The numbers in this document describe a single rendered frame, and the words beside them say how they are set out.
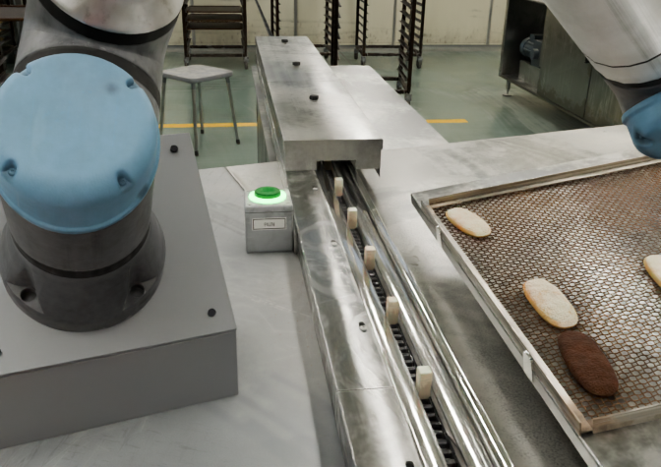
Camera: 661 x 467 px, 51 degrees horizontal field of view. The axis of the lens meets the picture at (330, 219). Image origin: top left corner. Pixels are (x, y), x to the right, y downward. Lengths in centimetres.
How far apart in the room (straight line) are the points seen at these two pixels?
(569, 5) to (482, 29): 789
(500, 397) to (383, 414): 16
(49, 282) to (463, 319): 50
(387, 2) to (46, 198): 752
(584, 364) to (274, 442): 30
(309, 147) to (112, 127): 76
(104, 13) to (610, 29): 35
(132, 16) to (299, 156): 72
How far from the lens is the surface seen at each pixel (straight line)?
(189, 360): 70
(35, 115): 52
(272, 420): 71
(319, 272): 88
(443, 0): 811
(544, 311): 76
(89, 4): 56
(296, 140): 123
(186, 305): 70
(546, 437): 73
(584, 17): 42
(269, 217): 101
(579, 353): 70
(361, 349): 74
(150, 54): 60
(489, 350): 83
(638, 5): 42
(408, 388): 71
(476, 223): 95
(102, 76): 54
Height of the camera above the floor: 127
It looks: 23 degrees down
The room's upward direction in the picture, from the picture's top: 1 degrees clockwise
